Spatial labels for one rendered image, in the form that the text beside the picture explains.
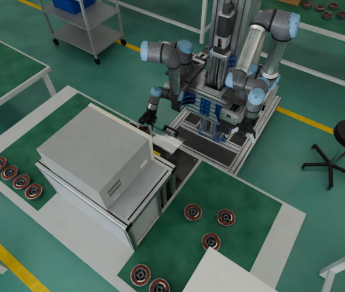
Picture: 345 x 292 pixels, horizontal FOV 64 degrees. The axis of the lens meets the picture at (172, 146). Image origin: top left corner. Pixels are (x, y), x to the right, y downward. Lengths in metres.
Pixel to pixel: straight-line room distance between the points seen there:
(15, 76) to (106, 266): 2.01
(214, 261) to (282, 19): 1.24
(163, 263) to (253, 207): 0.67
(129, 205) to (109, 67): 2.88
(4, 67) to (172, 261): 2.43
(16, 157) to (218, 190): 1.50
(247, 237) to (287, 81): 2.63
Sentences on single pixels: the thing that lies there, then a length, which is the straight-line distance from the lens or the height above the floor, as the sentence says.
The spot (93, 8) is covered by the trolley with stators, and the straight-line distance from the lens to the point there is 4.30.
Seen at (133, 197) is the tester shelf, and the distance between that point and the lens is 1.47.
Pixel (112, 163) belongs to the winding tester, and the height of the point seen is 1.32.
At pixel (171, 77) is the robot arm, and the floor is 1.26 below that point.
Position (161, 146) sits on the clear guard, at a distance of 1.69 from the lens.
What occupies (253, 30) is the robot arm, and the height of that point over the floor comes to 1.61.
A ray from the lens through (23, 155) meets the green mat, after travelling 2.32.
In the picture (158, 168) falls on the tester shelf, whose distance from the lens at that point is 1.54.
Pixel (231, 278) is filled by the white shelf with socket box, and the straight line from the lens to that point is 1.26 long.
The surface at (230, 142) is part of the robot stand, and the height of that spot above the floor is 0.23.
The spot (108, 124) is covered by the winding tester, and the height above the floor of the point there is 1.32.
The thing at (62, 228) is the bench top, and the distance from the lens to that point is 1.91.
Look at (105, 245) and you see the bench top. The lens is 1.80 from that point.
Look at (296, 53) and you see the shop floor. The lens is 4.58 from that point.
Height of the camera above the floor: 2.42
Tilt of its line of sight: 54 degrees down
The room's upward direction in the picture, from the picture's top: 1 degrees counter-clockwise
